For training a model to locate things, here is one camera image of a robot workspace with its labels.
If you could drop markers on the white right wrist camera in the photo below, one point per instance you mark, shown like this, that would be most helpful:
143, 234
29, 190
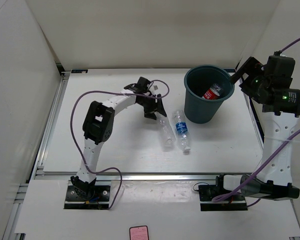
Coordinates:
281, 54

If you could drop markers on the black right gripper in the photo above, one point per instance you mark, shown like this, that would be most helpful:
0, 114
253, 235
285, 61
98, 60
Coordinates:
250, 65

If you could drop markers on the small bottle black label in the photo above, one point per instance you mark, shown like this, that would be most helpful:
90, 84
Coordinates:
219, 91

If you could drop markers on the clear bottle red label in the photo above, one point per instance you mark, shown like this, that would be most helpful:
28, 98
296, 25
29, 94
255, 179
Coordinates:
211, 93

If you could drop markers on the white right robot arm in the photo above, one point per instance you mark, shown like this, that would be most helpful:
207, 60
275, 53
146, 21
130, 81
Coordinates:
272, 180

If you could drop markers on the aluminium table edge rail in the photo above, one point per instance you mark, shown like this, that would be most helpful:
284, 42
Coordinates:
41, 175

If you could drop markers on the pink smartphone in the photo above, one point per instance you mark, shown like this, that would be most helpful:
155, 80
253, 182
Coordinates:
139, 233

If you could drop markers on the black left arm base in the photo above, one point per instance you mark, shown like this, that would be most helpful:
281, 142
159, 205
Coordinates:
87, 196

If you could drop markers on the clear unlabelled plastic bottle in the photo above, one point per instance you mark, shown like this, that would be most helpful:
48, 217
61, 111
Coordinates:
166, 134

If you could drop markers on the clear bottle blue label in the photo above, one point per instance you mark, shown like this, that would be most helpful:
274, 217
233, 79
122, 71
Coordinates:
181, 129

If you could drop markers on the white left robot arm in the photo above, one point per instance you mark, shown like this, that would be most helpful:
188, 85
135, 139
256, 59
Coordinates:
98, 126

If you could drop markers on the dark green plastic bin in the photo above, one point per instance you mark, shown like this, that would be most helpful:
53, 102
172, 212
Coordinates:
196, 82

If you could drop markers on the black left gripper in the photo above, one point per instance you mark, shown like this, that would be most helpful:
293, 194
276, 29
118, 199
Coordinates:
148, 112

